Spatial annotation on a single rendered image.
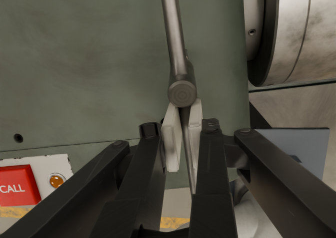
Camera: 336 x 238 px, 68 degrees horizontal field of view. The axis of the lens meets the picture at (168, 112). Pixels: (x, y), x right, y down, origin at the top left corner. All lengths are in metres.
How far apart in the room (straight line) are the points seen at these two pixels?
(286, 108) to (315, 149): 0.77
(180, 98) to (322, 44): 0.23
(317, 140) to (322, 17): 0.65
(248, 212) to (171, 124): 0.63
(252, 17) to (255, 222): 0.53
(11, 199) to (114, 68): 0.25
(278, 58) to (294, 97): 1.35
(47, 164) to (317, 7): 0.39
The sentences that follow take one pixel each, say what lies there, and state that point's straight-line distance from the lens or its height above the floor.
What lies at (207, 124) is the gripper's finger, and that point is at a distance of 0.17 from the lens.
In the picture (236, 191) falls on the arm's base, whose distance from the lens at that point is 0.89.
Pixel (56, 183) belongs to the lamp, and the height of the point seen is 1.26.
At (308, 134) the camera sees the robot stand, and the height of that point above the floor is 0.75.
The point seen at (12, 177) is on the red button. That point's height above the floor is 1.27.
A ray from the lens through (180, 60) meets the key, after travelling 0.19.
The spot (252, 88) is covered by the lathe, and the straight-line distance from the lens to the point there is 1.06.
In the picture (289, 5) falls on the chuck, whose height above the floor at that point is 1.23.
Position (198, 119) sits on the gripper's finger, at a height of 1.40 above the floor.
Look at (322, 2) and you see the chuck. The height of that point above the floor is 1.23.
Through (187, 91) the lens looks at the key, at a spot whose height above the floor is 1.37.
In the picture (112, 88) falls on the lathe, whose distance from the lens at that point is 0.32.
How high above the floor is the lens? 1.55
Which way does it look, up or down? 72 degrees down
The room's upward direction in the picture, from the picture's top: 161 degrees counter-clockwise
